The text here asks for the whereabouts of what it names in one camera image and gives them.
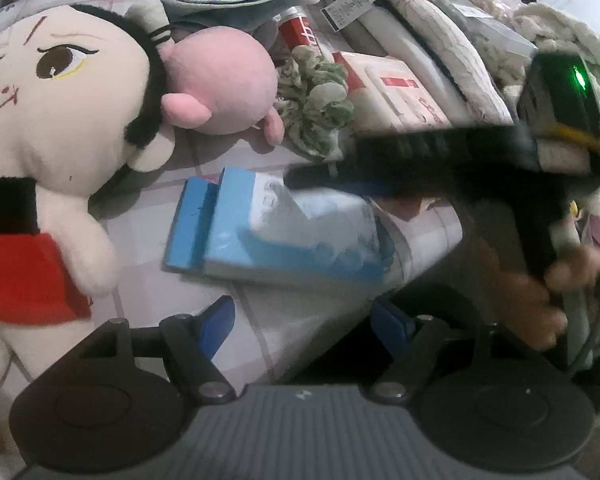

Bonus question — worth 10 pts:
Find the pink checked bed sheet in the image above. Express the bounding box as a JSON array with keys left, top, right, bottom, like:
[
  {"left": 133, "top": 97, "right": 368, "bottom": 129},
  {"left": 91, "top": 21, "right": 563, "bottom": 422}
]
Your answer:
[{"left": 0, "top": 0, "right": 466, "bottom": 411}]

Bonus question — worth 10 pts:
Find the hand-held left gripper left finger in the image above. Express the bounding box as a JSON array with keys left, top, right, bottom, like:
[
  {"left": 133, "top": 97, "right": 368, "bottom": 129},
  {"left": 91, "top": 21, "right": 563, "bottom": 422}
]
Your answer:
[{"left": 80, "top": 295, "right": 237, "bottom": 405}]

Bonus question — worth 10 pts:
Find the person's right hand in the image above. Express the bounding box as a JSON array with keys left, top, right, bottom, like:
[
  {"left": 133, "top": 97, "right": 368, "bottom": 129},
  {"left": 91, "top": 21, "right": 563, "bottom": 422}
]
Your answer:
[{"left": 480, "top": 249, "right": 600, "bottom": 354}]

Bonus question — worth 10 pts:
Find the large doll plush red bib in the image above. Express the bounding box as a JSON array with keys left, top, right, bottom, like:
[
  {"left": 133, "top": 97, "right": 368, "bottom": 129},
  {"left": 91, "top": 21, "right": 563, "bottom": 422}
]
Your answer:
[{"left": 0, "top": 0, "right": 177, "bottom": 387}]

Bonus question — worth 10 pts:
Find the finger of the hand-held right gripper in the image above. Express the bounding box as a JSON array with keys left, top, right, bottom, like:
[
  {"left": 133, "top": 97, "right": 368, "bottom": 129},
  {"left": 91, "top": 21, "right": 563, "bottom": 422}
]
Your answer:
[{"left": 284, "top": 126, "right": 536, "bottom": 198}]

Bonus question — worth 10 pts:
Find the grey white folded bedding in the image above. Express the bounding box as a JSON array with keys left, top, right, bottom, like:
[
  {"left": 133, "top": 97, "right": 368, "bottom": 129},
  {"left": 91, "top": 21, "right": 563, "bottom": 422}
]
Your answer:
[{"left": 295, "top": 0, "right": 481, "bottom": 127}]

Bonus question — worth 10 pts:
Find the white striped quilted blanket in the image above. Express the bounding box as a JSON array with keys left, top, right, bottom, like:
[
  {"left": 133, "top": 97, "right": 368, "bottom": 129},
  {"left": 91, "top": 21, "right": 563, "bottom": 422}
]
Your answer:
[{"left": 394, "top": 0, "right": 517, "bottom": 127}]

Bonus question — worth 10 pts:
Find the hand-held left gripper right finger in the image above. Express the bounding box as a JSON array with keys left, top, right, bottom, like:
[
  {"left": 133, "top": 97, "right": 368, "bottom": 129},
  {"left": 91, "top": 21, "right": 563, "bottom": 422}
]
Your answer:
[{"left": 369, "top": 302, "right": 501, "bottom": 405}]

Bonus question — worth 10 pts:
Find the clear plastic packaging bag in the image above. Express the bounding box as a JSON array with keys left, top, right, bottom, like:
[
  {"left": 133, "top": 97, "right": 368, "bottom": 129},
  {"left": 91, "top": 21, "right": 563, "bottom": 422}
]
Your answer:
[{"left": 420, "top": 0, "right": 537, "bottom": 56}]

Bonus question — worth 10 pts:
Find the pink wet wipes pack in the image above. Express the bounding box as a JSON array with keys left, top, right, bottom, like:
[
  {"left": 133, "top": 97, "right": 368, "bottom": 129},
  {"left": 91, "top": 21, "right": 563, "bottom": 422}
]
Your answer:
[{"left": 332, "top": 51, "right": 454, "bottom": 134}]

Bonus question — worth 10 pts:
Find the white fluffy blanket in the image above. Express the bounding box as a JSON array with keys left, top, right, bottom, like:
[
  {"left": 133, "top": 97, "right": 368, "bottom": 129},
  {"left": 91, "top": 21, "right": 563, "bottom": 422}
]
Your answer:
[{"left": 500, "top": 2, "right": 600, "bottom": 111}]

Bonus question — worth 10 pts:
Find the pink round plush toy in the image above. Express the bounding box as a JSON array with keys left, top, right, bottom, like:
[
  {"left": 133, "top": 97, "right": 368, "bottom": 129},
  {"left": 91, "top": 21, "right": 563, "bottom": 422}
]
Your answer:
[{"left": 160, "top": 25, "right": 285, "bottom": 144}]

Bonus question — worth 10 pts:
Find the red toothpaste tube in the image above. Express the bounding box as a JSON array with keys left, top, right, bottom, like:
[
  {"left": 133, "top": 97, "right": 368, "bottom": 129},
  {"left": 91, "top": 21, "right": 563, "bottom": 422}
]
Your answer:
[{"left": 279, "top": 6, "right": 326, "bottom": 57}]

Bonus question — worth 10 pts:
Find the green white scrunchie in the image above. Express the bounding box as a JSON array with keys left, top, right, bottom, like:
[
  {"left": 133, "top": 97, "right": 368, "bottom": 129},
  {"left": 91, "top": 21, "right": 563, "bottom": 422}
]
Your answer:
[{"left": 277, "top": 45, "right": 356, "bottom": 161}]

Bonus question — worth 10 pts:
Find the blue white soft pack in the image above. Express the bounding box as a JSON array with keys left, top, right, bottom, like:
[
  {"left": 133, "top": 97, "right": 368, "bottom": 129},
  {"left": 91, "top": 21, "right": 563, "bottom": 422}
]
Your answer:
[{"left": 162, "top": 166, "right": 398, "bottom": 292}]

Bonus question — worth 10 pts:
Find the dark grey cloth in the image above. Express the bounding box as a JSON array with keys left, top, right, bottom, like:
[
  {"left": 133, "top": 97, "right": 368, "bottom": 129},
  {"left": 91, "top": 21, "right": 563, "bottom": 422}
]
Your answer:
[{"left": 172, "top": 6, "right": 282, "bottom": 57}]

